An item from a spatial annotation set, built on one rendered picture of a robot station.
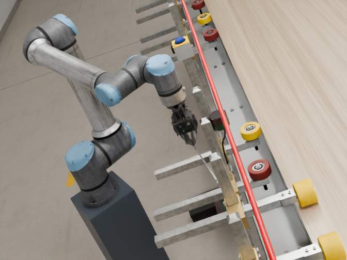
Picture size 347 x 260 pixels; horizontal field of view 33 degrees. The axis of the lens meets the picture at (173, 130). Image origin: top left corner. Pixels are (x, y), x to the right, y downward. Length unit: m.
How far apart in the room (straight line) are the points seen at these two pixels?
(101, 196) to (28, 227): 1.34
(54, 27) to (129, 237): 1.06
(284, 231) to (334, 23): 1.10
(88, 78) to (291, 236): 0.93
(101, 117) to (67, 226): 1.31
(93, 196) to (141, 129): 1.70
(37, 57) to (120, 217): 0.88
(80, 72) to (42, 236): 1.90
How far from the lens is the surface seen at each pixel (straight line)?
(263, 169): 2.05
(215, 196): 2.09
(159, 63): 1.96
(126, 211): 2.77
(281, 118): 2.28
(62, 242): 3.71
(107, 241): 2.80
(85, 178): 2.67
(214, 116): 1.96
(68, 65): 2.19
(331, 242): 1.64
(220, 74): 3.33
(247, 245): 1.63
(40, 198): 4.20
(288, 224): 2.24
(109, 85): 1.99
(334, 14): 2.95
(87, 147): 2.66
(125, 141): 2.72
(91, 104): 2.61
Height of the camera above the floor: 2.16
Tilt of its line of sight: 31 degrees down
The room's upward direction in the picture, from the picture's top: 23 degrees counter-clockwise
